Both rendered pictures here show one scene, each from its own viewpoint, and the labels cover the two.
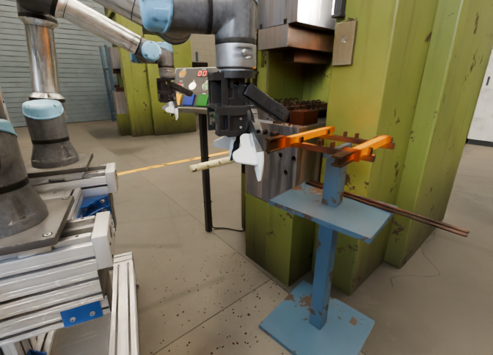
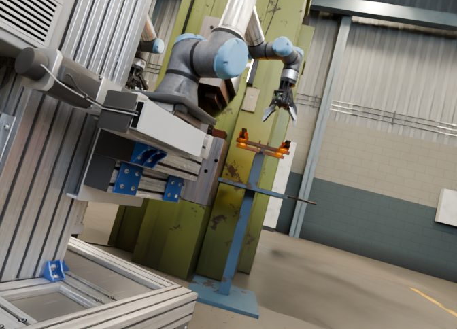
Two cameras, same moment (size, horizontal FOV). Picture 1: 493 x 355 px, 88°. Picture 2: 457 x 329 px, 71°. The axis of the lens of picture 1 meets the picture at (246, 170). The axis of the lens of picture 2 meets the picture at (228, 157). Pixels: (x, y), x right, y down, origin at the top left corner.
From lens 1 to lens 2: 1.24 m
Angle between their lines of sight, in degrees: 47
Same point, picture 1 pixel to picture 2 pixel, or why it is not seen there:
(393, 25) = not seen: hidden behind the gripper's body
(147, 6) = (288, 47)
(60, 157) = not seen: hidden behind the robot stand
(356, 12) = (259, 85)
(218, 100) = (283, 89)
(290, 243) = (197, 232)
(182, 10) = (292, 54)
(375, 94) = (266, 132)
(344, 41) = (251, 98)
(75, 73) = not seen: outside the picture
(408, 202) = (258, 217)
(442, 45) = (282, 122)
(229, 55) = (294, 75)
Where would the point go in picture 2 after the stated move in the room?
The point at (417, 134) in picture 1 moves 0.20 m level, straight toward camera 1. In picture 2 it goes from (266, 170) to (273, 170)
